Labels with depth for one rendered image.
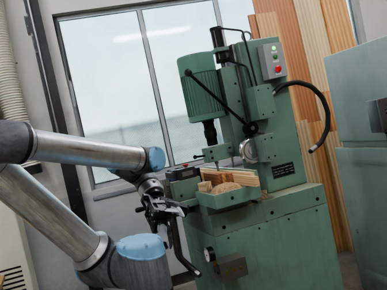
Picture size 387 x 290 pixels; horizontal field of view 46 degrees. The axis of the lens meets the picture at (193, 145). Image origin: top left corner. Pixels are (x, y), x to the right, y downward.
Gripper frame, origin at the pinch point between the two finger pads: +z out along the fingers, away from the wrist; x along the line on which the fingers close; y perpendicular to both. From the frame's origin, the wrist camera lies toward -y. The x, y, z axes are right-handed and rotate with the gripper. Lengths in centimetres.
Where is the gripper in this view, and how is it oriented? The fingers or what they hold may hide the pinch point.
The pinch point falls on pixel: (179, 233)
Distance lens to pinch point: 158.3
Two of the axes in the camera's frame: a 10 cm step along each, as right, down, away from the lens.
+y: -8.6, -0.4, -5.2
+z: 4.0, 5.6, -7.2
